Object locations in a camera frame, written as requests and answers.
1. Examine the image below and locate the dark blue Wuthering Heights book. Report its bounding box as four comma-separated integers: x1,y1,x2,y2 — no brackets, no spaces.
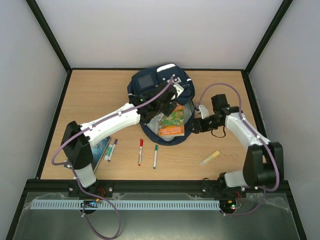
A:
91,136,111,173

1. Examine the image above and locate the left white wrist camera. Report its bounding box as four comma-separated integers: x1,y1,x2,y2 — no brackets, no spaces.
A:
172,83,184,98

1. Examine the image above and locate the red cap marker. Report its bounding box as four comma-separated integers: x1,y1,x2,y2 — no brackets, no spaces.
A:
138,138,144,167

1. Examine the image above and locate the green label glue stick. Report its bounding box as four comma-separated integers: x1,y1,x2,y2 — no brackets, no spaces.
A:
104,144,113,160

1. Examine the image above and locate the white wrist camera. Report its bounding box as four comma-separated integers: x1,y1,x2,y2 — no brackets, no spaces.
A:
196,104,210,120
172,83,184,98

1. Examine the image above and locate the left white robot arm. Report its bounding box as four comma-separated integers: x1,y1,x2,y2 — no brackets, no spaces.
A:
61,84,183,189

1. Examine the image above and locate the green cap marker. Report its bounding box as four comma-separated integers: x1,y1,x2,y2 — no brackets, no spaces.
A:
152,144,158,169

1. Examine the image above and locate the orange treehouse book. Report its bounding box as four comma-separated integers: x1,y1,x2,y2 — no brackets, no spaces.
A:
158,104,185,138

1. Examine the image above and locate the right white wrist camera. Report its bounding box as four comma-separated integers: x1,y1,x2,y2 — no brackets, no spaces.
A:
196,104,210,120

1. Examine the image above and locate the black aluminium frame rail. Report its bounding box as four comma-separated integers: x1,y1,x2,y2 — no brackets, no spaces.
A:
26,178,291,200

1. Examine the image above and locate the navy blue backpack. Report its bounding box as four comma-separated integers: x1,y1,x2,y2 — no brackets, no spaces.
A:
127,63,195,146

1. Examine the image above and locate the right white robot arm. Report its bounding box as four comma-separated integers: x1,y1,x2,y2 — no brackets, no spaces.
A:
191,94,284,196

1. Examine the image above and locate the purple cap marker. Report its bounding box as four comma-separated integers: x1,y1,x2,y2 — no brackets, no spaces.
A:
107,138,118,162

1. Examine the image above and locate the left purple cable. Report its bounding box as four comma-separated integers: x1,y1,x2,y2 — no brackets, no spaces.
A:
51,74,176,240

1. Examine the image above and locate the light blue slotted cable duct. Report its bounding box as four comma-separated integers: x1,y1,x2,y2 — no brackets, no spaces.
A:
30,199,221,211

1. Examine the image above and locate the yellow highlighter pen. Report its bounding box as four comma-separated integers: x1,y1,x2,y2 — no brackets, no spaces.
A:
199,150,221,166

